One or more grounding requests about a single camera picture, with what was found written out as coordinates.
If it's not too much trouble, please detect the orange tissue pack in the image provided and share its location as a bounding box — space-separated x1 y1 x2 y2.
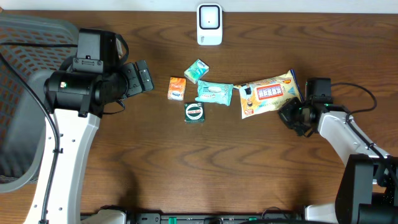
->
167 77 187 101

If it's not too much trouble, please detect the yellow snack bag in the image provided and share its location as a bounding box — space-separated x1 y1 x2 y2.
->
233 69 303 119

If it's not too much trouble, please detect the green tissue pack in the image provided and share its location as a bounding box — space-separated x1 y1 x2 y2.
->
184 59 210 84

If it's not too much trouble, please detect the dark green small box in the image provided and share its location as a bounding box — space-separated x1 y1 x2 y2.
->
184 102 205 123

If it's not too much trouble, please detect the green wet wipes pack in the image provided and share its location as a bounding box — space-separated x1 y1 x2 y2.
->
195 80 234 106

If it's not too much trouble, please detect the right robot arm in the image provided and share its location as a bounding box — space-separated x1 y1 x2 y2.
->
278 78 397 224

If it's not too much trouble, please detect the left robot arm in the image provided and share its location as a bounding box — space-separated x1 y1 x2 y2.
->
26 29 154 223

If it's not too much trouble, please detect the white barcode scanner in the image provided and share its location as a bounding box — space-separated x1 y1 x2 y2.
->
197 3 223 45

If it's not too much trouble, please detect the grey plastic shopping basket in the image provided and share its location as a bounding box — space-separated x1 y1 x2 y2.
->
1 15 78 193

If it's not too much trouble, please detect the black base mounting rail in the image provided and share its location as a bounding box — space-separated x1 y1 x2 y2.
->
127 213 302 224

